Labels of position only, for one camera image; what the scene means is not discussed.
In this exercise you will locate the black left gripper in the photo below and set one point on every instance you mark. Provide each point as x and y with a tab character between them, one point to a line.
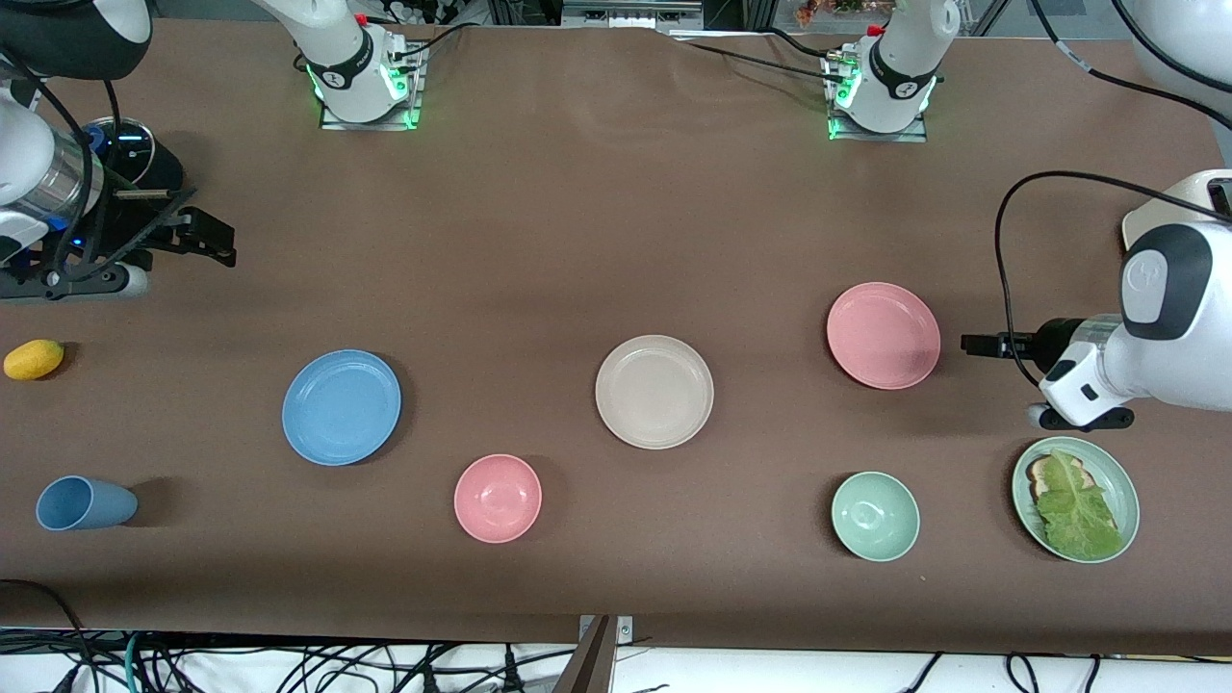
1054	342

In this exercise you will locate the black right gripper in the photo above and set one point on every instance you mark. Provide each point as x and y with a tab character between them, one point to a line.
144	207

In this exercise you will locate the pink shallow bowl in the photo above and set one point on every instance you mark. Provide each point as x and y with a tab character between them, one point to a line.
883	335

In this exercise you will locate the blue shallow bowl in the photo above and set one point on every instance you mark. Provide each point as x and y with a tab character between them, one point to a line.
342	407

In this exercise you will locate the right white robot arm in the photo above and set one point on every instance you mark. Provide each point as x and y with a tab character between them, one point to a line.
346	58

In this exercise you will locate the black pot with glass lid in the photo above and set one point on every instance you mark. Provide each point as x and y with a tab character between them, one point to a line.
144	168

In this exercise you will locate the toasted bread slice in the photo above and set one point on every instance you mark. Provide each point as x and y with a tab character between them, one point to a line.
1039	474

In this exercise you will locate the green lettuce leaf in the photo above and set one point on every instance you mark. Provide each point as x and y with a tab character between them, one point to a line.
1078	510

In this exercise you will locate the green plate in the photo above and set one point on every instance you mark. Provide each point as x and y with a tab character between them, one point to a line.
1115	486

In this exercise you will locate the small deep green bowl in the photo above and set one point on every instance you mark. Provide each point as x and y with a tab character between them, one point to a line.
875	516

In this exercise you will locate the yellow lemon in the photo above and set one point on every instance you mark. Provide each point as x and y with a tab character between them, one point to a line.
34	359

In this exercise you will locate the blue plastic cup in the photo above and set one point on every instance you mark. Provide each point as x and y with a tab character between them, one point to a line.
87	503

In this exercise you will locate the beige shallow bowl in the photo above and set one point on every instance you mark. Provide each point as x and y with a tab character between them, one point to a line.
654	392

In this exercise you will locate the small deep pink bowl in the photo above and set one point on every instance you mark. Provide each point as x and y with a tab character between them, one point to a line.
498	499

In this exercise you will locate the dark slanted bar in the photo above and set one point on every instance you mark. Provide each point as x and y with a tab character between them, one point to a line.
587	669

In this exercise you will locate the small metal table bracket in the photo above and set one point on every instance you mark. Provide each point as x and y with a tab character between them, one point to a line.
626	630

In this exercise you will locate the aluminium frame rail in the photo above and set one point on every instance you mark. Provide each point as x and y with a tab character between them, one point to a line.
626	14

